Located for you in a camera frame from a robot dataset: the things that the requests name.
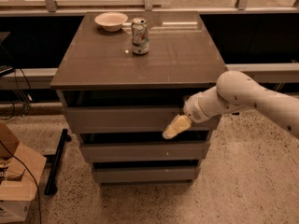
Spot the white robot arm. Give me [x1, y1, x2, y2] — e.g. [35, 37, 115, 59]
[163, 71, 299, 139]

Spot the white soda can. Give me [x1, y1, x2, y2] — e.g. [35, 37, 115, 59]
[131, 17, 150, 55]

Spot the grey bottom drawer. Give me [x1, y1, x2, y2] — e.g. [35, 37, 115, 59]
[93, 166, 200, 184]

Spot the black metal stand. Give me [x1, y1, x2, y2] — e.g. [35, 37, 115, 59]
[44, 129, 72, 196]

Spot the grey drawer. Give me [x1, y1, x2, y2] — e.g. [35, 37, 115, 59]
[63, 105, 222, 134]
[80, 141, 210, 163]
[93, 166, 200, 184]

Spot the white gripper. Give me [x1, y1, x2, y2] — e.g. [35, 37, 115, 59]
[163, 93, 209, 139]

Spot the cardboard box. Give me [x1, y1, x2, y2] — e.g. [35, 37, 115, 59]
[0, 123, 46, 224]

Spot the grey top drawer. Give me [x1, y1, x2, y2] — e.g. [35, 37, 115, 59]
[63, 105, 222, 134]

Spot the white bowl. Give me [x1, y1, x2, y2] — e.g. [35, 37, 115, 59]
[94, 12, 128, 32]

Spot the grey middle drawer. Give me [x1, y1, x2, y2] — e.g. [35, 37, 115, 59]
[80, 141, 210, 163]

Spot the black cable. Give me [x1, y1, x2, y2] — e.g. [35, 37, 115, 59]
[0, 140, 43, 224]

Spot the grey drawer cabinet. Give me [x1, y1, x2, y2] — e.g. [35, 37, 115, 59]
[50, 12, 226, 185]

